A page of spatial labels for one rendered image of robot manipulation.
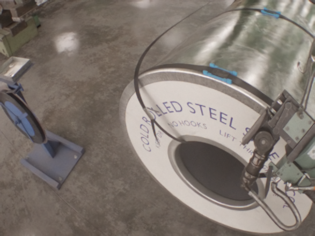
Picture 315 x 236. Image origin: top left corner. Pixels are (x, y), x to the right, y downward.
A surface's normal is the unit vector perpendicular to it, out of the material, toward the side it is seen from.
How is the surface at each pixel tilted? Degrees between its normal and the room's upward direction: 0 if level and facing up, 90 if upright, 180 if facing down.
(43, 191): 0
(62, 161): 0
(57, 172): 0
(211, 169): 29
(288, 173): 58
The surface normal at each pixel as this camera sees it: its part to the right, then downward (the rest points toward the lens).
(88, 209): -0.13, -0.67
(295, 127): -0.37, 0.26
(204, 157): 0.47, -0.20
